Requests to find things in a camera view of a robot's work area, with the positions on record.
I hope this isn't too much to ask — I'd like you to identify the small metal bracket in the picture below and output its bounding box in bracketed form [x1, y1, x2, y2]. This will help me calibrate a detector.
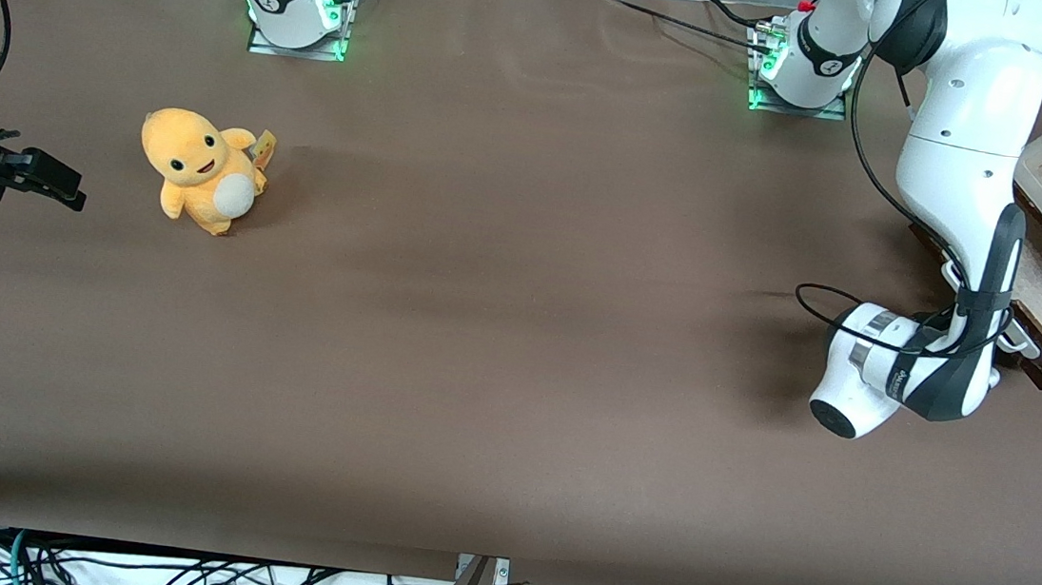
[453, 552, 513, 585]

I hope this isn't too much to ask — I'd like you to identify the brown table cover sheet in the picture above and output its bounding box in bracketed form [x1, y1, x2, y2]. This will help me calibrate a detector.
[0, 0, 1042, 585]

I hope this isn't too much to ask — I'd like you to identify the yellow plush toy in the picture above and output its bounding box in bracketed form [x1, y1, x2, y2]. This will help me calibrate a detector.
[131, 105, 280, 243]

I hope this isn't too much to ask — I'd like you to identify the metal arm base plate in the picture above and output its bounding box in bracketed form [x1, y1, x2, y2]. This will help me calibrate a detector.
[246, 0, 355, 65]
[746, 24, 855, 122]

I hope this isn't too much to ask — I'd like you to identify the teal cable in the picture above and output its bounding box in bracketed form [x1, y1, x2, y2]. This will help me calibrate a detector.
[4, 527, 42, 585]

